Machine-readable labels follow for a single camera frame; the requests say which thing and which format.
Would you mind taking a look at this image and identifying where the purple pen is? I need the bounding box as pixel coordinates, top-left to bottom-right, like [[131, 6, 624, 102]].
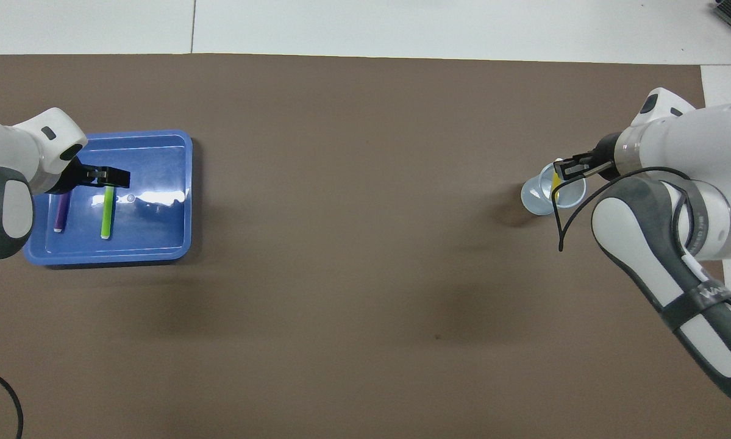
[[52, 192, 71, 234]]

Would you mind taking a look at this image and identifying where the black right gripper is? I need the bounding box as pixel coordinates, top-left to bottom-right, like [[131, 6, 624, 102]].
[[560, 133, 623, 182]]

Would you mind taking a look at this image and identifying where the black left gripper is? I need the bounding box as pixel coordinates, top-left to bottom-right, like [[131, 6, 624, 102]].
[[48, 157, 131, 196]]

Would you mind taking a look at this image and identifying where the clear plastic cup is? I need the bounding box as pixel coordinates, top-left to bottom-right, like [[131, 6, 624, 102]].
[[521, 160, 587, 216]]

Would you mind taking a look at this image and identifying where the blue plastic tray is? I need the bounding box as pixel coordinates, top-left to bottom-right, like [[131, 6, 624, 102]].
[[23, 129, 193, 268]]

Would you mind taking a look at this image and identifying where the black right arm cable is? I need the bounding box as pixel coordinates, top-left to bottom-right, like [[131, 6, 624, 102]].
[[550, 166, 707, 252]]

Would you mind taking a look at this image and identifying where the green pen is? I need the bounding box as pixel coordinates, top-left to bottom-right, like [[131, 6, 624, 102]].
[[100, 186, 117, 240]]

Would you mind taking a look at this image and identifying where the yellow pen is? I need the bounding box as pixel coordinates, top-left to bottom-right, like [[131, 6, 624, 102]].
[[551, 157, 566, 202]]

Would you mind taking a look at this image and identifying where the brown table mat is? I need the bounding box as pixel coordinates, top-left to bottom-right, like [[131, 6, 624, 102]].
[[0, 54, 731, 439]]

